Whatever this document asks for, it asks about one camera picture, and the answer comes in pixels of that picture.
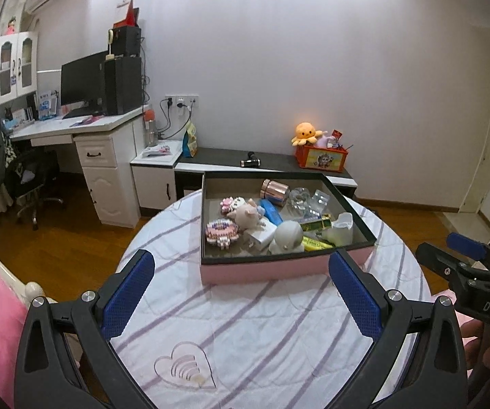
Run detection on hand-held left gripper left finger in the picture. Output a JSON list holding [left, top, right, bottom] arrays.
[[14, 248, 160, 409]]

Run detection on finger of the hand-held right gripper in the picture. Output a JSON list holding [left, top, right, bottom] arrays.
[[415, 242, 490, 292], [446, 232, 490, 271]]

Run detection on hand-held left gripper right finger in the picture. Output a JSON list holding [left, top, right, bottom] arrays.
[[328, 248, 470, 409]]

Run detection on yellow tube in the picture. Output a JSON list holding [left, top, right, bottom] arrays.
[[301, 234, 335, 251]]

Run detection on green gold slim box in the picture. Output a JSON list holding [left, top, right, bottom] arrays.
[[298, 217, 335, 231]]

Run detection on pink storage box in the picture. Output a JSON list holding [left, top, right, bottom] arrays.
[[200, 171, 377, 285]]

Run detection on white round figurine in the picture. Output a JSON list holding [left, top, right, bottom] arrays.
[[268, 221, 305, 256]]

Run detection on silver blister pack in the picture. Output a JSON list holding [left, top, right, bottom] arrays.
[[309, 191, 331, 216]]

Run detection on pink brick figure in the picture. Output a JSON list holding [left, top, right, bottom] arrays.
[[203, 217, 241, 251]]

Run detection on white charger plug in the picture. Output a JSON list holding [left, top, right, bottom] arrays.
[[245, 226, 277, 253]]

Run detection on blue tube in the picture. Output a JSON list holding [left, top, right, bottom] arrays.
[[259, 198, 284, 226]]

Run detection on rose gold can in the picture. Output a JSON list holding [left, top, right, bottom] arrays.
[[261, 179, 290, 207]]

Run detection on small pink white toy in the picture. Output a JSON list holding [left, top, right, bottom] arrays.
[[220, 196, 246, 214]]

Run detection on pink pig figurine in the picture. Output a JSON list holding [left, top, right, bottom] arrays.
[[228, 199, 267, 233]]

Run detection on low white cabinet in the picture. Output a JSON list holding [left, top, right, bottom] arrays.
[[130, 145, 184, 211]]

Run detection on white desk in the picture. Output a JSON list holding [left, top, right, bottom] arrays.
[[9, 102, 150, 228]]

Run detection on red toy box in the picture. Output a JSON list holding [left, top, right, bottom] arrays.
[[295, 142, 350, 173]]

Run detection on pink white packets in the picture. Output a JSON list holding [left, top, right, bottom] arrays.
[[140, 145, 173, 158]]

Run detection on black office chair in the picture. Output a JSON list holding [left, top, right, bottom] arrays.
[[4, 145, 64, 231]]

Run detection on blue yellow snack bag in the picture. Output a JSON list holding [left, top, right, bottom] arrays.
[[182, 121, 199, 157]]

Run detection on orange lid water bottle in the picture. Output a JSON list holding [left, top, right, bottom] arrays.
[[143, 108, 159, 147]]

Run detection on orange octopus plush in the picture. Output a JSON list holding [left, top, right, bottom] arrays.
[[291, 123, 323, 146]]

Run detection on black keyboard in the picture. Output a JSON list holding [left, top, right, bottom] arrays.
[[62, 107, 101, 119]]

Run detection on blue white booklets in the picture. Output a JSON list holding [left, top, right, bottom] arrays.
[[36, 89, 60, 120]]

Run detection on black computer tower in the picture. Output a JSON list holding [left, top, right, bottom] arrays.
[[104, 56, 143, 116]]

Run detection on black monitor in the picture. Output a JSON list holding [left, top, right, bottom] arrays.
[[60, 50, 108, 113]]

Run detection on black speaker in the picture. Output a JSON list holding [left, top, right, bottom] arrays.
[[112, 27, 142, 58]]

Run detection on red paper bag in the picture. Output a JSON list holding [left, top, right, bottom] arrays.
[[113, 0, 140, 30]]

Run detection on cream bed frame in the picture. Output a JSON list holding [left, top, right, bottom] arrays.
[[0, 226, 47, 307]]

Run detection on black power cable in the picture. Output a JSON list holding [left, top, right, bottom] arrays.
[[159, 100, 173, 139], [170, 106, 193, 139]]

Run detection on white wall sockets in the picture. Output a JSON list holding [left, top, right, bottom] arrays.
[[165, 94, 200, 109]]

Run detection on white wall cabinet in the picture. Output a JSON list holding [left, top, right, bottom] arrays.
[[0, 31, 39, 106]]

